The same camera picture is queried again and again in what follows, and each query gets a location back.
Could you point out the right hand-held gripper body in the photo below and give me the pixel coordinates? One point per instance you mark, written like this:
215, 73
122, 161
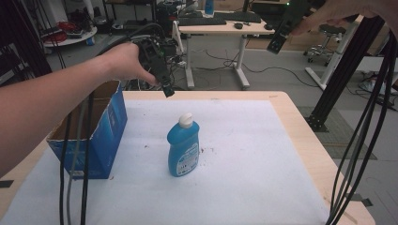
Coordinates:
295, 15

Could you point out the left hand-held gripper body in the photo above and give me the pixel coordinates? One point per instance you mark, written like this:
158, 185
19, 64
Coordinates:
153, 56

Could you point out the blue detergent bottle white cap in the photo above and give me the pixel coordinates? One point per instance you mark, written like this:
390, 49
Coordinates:
184, 150

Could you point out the blue cardboard box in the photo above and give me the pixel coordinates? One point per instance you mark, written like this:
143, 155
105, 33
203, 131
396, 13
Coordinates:
106, 137

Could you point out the person's left hand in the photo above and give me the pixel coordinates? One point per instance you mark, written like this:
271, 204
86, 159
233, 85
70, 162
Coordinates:
125, 64

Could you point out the person's right hand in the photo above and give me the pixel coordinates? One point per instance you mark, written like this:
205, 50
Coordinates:
353, 9

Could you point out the black computer mouse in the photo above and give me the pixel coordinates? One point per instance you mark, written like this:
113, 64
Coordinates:
268, 27
238, 25

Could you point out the black rolling stool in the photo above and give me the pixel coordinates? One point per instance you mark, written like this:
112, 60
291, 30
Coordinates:
328, 40

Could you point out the black keyboard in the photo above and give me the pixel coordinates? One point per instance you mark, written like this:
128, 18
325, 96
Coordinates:
202, 21
237, 17

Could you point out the wooden desk white legs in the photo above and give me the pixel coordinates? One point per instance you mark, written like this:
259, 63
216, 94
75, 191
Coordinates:
219, 29

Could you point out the small blue bottle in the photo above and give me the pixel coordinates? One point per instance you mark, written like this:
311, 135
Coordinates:
209, 7

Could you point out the round white table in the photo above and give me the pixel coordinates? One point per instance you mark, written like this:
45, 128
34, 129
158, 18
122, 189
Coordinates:
70, 36

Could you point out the white table mat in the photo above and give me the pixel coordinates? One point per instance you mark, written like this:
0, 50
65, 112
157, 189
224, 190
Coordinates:
237, 168

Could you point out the black tape piece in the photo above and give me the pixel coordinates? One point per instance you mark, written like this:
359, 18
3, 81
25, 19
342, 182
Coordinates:
6, 183
363, 200

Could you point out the black metal frame stand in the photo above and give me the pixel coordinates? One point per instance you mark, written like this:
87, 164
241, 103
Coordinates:
341, 78

